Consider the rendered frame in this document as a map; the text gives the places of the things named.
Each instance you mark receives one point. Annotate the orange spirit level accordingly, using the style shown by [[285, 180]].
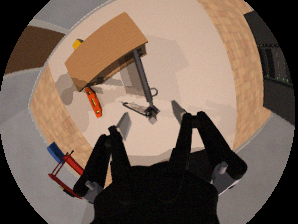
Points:
[[95, 105]]

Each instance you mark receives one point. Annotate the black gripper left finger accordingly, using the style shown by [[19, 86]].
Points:
[[93, 179]]

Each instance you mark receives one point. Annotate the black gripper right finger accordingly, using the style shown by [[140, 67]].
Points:
[[228, 168]]

